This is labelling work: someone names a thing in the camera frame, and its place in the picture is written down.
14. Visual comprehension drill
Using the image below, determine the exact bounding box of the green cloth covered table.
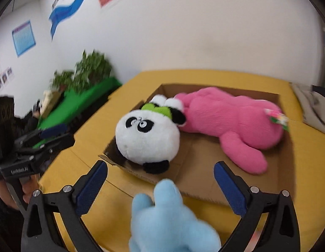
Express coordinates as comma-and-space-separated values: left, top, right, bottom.
38, 77, 121, 133

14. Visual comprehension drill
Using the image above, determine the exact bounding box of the potted green plant left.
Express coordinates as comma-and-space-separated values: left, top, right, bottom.
50, 70, 74, 92

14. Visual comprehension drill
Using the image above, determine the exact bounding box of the white plush in box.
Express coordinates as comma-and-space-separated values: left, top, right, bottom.
40, 90, 62, 119

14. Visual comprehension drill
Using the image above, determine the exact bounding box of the grey cloth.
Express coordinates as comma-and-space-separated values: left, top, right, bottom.
290, 83, 325, 134

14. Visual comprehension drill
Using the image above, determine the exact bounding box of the blue framed wall poster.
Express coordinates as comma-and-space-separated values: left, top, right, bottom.
12, 21, 36, 57

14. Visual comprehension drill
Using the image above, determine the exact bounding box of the person's left hand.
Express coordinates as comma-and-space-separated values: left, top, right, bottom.
0, 174, 40, 210

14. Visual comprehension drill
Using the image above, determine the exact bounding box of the pink plush bear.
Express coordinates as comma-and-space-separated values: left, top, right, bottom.
175, 87, 288, 175

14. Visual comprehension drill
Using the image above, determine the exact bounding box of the white black panda plush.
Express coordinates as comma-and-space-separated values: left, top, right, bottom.
115, 94, 186, 175

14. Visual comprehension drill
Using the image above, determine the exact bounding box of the potted green plant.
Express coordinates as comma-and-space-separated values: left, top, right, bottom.
72, 50, 113, 93
50, 70, 74, 92

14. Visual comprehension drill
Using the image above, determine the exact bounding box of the brown cardboard box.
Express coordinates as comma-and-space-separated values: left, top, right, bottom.
99, 83, 297, 208

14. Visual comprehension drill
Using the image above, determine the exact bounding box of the potted green plant right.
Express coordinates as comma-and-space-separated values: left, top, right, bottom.
72, 50, 113, 93

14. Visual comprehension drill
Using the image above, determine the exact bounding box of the light blue plush toy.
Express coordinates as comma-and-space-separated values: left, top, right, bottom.
129, 179, 222, 251

